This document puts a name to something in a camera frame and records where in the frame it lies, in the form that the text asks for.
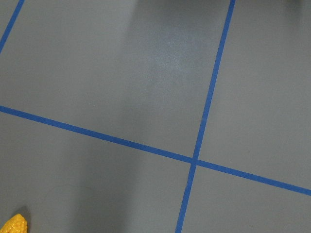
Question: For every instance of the yellow toy corn cob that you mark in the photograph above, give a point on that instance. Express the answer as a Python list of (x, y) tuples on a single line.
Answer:
[(16, 224)]

